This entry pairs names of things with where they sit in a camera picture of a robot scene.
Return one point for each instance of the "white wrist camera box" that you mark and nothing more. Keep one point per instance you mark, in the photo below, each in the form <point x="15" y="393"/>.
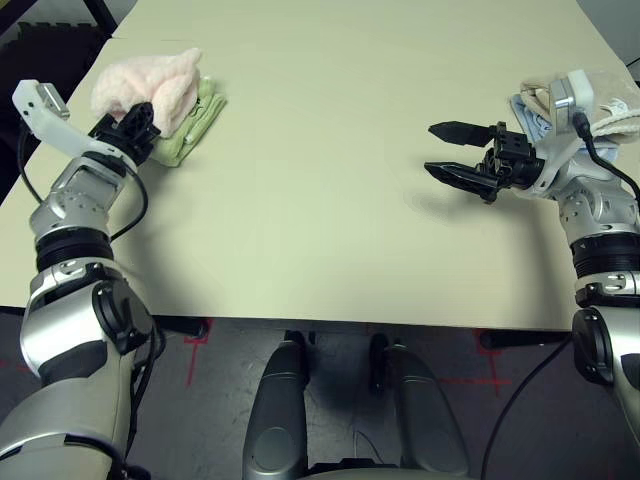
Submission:
<point x="50" y="125"/>
<point x="565" y="115"/>

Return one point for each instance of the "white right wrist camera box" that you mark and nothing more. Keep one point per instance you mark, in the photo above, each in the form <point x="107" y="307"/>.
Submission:
<point x="565" y="115"/>

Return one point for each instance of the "light blue folded towel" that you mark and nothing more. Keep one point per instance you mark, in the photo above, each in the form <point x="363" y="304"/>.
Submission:
<point x="530" y="117"/>

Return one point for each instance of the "grey right robot leg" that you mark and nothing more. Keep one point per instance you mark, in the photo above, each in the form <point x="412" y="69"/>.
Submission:
<point x="425" y="410"/>

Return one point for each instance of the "green folded towel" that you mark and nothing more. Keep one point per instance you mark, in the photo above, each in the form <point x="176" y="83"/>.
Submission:
<point x="195" y="130"/>

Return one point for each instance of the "black foam floor mat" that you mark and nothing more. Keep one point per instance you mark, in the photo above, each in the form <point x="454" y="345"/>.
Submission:
<point x="35" y="65"/>

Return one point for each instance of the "grey left robot leg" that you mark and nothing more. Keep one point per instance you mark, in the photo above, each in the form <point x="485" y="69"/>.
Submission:
<point x="277" y="400"/>

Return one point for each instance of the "grey robot waist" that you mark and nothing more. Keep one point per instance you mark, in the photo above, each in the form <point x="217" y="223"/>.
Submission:
<point x="385" y="472"/>

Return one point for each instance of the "beige folded towel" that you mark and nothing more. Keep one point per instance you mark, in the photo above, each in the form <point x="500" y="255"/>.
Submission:
<point x="610" y="85"/>

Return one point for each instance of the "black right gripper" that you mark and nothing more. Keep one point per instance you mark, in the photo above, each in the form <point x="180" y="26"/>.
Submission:
<point x="512" y="160"/>

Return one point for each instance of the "grey robot leg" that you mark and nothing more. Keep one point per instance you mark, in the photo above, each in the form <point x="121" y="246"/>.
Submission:
<point x="425" y="410"/>
<point x="277" y="400"/>

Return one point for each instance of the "pink ribbed towel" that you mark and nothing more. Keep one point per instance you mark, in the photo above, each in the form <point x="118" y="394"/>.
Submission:
<point x="145" y="80"/>

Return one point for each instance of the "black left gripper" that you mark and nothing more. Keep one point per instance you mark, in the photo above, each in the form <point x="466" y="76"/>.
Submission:
<point x="130" y="130"/>

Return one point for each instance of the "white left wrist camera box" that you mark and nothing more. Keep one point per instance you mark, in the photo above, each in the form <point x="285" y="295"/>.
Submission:
<point x="50" y="125"/>

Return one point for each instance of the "dark framed side table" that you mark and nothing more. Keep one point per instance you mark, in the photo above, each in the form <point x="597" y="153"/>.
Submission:
<point x="105" y="15"/>

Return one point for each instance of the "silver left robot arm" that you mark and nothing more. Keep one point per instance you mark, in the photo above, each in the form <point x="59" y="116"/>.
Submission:
<point x="65" y="310"/>

